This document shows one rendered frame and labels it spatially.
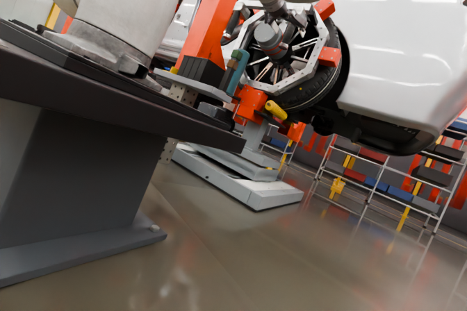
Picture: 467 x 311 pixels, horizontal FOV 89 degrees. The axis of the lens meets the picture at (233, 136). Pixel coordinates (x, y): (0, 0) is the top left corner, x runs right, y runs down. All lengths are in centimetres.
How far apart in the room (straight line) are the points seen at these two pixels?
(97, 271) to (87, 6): 46
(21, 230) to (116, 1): 40
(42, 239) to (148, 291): 20
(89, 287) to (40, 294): 6
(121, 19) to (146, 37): 5
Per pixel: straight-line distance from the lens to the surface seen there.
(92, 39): 51
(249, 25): 165
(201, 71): 117
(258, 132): 150
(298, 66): 202
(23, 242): 52
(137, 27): 52
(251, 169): 134
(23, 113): 47
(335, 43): 148
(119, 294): 49
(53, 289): 48
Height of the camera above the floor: 31
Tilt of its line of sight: 2 degrees down
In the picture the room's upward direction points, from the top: 23 degrees clockwise
